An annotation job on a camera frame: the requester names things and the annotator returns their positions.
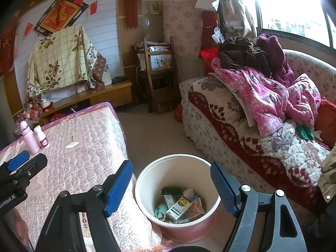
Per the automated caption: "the person's beige jacket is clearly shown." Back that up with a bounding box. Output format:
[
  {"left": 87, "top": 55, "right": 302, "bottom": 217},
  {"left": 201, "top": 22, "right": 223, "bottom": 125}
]
[{"left": 317, "top": 149, "right": 336, "bottom": 203}]

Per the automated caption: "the white paper bag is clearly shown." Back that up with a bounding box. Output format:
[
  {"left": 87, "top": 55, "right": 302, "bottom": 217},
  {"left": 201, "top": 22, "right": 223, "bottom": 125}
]
[{"left": 195, "top": 0, "right": 221, "bottom": 13}]

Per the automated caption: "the pile of pink clothes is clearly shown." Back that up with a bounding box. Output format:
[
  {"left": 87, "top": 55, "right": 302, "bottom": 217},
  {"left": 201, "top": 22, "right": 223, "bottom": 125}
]
[{"left": 211, "top": 58, "right": 322, "bottom": 137}]

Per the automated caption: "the pink bin with white inside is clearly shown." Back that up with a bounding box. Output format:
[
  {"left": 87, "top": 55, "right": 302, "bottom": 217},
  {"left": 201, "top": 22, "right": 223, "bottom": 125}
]
[{"left": 134, "top": 154, "right": 223, "bottom": 243}]

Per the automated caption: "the red bag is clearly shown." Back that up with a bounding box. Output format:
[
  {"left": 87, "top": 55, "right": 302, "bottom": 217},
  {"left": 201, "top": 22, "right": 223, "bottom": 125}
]
[{"left": 174, "top": 102, "right": 185, "bottom": 123}]

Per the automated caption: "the green item on sofa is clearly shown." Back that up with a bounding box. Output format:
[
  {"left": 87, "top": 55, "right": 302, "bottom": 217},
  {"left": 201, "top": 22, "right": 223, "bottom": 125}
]
[{"left": 295, "top": 125, "right": 316, "bottom": 140}]

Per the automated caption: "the dark green box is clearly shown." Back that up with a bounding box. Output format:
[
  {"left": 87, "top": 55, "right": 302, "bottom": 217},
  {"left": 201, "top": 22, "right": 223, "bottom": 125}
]
[{"left": 161, "top": 187, "right": 185, "bottom": 196}]

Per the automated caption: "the artificial flower bouquet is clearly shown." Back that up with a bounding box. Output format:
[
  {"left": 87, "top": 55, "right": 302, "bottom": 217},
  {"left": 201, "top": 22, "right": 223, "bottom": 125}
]
[{"left": 22, "top": 94, "right": 53, "bottom": 127}]

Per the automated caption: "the dark brown garment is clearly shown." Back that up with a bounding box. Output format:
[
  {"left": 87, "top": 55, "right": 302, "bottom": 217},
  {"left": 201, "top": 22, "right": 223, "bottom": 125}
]
[{"left": 218, "top": 36, "right": 274, "bottom": 77}]

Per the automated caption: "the small framed picture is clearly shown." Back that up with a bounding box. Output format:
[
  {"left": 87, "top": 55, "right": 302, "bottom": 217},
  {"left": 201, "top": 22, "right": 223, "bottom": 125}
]
[{"left": 150, "top": 1, "right": 164, "bottom": 16}]

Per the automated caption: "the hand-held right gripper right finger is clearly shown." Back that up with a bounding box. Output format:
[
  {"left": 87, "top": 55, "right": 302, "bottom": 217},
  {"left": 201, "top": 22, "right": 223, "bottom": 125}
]
[{"left": 210, "top": 161, "right": 307, "bottom": 252}]

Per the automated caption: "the orange red cushion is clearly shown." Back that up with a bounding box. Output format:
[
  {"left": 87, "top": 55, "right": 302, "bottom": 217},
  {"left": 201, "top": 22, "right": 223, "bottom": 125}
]
[{"left": 314, "top": 97, "right": 336, "bottom": 148}]

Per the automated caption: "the wooden chair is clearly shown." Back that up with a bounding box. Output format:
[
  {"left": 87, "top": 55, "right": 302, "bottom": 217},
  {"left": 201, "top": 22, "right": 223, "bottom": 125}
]
[{"left": 133, "top": 37, "right": 179, "bottom": 114}]

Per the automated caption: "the orange patterned packet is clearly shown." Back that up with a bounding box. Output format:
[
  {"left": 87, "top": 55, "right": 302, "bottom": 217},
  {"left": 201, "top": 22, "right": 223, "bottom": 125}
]
[{"left": 189, "top": 197, "right": 206, "bottom": 220}]

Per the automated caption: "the maroon garment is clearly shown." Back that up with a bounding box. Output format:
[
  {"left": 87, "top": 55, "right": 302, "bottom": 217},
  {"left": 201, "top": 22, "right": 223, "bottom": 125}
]
[{"left": 256, "top": 33, "right": 295, "bottom": 88}]

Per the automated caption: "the wooden cabinet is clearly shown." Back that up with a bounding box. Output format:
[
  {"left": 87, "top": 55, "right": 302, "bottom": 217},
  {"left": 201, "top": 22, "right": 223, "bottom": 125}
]
[{"left": 39, "top": 80, "right": 133, "bottom": 126}]

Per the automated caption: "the floral covered tall appliance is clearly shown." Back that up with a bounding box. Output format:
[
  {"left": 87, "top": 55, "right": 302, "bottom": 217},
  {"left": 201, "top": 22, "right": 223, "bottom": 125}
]
[{"left": 161, "top": 0, "right": 211, "bottom": 57}]

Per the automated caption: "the red white sofa throw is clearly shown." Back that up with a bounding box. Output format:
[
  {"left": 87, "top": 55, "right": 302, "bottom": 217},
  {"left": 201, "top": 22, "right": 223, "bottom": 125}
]
[{"left": 188, "top": 84, "right": 329, "bottom": 211}]

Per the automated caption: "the red hanging coat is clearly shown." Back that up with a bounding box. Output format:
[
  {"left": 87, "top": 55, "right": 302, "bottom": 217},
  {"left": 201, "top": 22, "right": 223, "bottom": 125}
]
[{"left": 201, "top": 10, "right": 224, "bottom": 50}]

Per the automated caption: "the white pill bottle pink label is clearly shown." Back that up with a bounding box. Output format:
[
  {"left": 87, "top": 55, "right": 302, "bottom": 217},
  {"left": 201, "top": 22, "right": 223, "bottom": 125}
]
[{"left": 34, "top": 125, "right": 50, "bottom": 149}]

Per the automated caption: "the floral printed box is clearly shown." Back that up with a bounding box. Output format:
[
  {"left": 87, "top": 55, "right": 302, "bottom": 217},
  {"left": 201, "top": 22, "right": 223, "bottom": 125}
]
[{"left": 149, "top": 54, "right": 173, "bottom": 70}]

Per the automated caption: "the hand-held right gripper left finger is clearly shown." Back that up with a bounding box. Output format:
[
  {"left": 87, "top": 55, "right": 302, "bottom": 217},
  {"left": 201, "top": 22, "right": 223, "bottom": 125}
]
[{"left": 35, "top": 160, "right": 133, "bottom": 252}]

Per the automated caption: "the floral checked cloth cover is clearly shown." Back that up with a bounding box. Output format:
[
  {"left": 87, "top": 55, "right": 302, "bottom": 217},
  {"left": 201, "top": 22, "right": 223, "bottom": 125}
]
[{"left": 26, "top": 24, "right": 108, "bottom": 93}]

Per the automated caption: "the white green box colourful circle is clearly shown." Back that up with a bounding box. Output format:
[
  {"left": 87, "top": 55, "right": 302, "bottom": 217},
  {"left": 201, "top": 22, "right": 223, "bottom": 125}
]
[{"left": 165, "top": 196, "right": 194, "bottom": 221}]

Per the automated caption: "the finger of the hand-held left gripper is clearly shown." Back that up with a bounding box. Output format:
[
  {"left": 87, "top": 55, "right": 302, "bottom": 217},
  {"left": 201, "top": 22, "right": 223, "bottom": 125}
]
[
  {"left": 0, "top": 150, "right": 30, "bottom": 177},
  {"left": 15, "top": 154, "right": 48, "bottom": 182}
]

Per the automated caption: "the window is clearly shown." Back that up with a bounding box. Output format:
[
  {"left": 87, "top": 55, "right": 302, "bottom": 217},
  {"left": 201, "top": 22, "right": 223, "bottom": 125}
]
[{"left": 256, "top": 0, "right": 336, "bottom": 49}]

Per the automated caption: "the clear plastic bag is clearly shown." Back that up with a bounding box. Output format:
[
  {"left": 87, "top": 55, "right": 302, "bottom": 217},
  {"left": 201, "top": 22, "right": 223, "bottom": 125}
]
[{"left": 213, "top": 26, "right": 225, "bottom": 43}]

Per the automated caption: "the red knot wall decoration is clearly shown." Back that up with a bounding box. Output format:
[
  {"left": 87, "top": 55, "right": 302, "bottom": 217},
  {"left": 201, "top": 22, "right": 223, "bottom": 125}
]
[{"left": 112, "top": 0, "right": 151, "bottom": 30}]

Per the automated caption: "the floral covered sofa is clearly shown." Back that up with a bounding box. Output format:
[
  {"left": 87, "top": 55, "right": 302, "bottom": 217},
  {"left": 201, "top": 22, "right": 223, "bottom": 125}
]
[{"left": 180, "top": 49, "right": 336, "bottom": 219}]

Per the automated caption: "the beige curtain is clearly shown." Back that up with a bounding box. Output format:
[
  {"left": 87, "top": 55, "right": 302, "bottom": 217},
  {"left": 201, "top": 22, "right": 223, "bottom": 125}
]
[{"left": 223, "top": 0, "right": 261, "bottom": 40}]

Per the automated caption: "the framed red gold picture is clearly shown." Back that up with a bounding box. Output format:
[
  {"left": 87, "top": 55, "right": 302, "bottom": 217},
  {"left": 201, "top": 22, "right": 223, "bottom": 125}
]
[{"left": 34, "top": 0, "right": 90, "bottom": 36}]

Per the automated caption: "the teal plush toy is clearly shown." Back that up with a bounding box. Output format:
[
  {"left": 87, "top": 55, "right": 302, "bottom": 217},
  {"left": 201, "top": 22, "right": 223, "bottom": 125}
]
[{"left": 154, "top": 203, "right": 169, "bottom": 219}]

